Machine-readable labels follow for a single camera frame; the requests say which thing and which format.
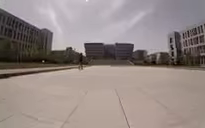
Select grass strip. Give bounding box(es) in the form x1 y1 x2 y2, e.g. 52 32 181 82
0 61 78 71

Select small grey building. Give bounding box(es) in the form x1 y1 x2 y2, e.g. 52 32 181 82
133 49 149 63

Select long grey office building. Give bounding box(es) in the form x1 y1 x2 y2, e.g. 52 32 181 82
0 3 54 63

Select person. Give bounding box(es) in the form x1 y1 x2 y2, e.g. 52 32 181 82
77 52 85 71

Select white gridded building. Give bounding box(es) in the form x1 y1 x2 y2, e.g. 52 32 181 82
167 18 205 67

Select dark wide building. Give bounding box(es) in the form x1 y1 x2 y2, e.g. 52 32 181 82
83 42 135 61

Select dark low kerb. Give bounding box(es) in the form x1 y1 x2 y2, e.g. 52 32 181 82
0 65 80 80

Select pale concrete paved plaza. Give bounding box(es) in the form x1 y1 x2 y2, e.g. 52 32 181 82
0 64 205 128

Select pale low building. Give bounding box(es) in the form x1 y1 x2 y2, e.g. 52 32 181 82
148 51 171 65

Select broad distant stairway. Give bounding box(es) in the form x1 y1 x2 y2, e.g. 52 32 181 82
89 58 135 67

